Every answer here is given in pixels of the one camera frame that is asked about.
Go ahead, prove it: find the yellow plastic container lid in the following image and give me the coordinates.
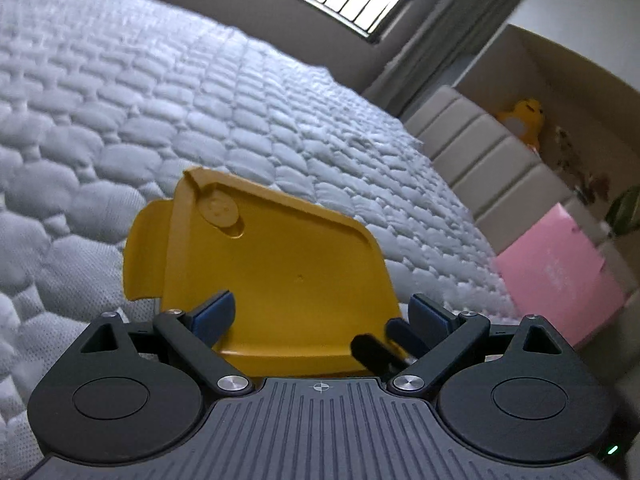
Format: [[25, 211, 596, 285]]
[[122, 168, 400, 377]]

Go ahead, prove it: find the beige padded headboard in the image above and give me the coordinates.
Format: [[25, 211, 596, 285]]
[[401, 83, 582, 256]]

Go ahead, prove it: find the green leafy plant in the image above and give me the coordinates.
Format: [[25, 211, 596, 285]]
[[604, 185, 640, 237]]

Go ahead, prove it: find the pink flower bouquet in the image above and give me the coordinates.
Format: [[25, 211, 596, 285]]
[[554, 126, 611, 206]]

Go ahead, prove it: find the yellow duck plush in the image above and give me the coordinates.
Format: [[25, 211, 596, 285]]
[[496, 99, 546, 153]]

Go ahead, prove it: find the white quilted mattress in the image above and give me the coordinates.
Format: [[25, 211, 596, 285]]
[[1, 0, 515, 479]]

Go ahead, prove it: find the grey curtain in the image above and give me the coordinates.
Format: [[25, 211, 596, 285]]
[[363, 0, 521, 118]]

